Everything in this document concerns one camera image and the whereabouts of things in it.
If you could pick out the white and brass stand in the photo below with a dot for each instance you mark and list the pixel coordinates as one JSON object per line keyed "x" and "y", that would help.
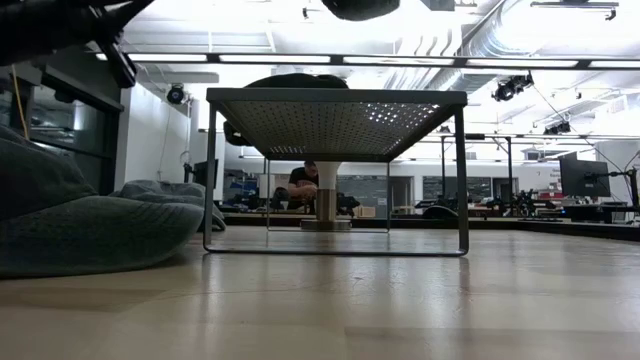
{"x": 327, "y": 200}

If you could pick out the cardboard box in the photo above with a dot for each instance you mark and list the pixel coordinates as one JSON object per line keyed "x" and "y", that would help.
{"x": 364, "y": 211}

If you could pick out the black ceiling camera cluster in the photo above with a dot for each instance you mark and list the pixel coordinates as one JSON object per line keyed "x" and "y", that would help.
{"x": 510, "y": 87}

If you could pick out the black computer monitor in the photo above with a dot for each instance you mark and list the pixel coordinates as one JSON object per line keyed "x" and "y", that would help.
{"x": 582, "y": 177}

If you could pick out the black hanging background object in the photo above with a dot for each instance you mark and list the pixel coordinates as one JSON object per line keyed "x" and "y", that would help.
{"x": 232, "y": 135}

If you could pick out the black dome object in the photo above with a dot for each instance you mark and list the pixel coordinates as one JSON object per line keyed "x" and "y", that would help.
{"x": 440, "y": 212}

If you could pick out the small black monitor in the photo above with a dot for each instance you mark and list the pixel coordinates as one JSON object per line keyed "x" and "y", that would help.
{"x": 205, "y": 174}

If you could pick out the round black ceiling camera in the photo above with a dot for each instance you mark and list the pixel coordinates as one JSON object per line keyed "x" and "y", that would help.
{"x": 175, "y": 94}

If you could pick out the black background robot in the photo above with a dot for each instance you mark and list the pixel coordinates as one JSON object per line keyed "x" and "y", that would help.
{"x": 522, "y": 202}

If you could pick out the grey perforated metal shelf rack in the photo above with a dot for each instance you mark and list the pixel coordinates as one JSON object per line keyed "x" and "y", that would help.
{"x": 330, "y": 95}

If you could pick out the black chair back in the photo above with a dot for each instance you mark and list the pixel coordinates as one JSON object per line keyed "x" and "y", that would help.
{"x": 279, "y": 199}

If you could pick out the dark glass window frame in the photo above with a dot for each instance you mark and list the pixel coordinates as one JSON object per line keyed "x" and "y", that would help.
{"x": 75, "y": 130}

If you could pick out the black table edge rail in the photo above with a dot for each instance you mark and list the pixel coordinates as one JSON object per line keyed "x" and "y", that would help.
{"x": 550, "y": 227}

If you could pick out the person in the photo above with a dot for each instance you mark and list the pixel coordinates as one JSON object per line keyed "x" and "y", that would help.
{"x": 302, "y": 182}

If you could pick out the black background rig frame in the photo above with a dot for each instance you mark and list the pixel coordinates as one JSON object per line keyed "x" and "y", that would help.
{"x": 442, "y": 165}

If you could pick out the small black ceiling light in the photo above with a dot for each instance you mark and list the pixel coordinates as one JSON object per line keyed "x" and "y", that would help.
{"x": 557, "y": 128}

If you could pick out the black overhead frame bar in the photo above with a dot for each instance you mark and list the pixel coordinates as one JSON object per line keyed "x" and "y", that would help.
{"x": 450, "y": 61}

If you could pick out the dark chalkboard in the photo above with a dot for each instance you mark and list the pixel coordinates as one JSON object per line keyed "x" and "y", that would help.
{"x": 475, "y": 187}

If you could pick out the silver ventilation duct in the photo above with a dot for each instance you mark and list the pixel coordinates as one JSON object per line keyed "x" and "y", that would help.
{"x": 500, "y": 35}

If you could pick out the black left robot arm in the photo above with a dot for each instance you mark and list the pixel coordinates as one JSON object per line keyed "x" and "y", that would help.
{"x": 40, "y": 25}

